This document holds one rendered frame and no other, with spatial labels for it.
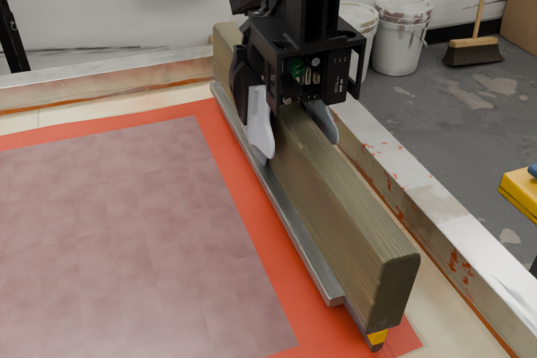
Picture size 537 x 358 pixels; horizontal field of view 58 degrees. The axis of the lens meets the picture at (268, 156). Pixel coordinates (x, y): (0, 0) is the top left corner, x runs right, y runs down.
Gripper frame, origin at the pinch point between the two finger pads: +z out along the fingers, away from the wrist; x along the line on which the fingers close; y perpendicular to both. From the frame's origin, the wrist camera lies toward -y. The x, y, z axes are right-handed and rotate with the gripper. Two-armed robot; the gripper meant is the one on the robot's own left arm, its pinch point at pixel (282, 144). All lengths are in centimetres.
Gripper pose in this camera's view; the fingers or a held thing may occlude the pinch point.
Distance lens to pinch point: 48.3
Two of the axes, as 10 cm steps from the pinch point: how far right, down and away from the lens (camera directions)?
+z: 0.0, 7.8, 6.2
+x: 9.4, -2.1, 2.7
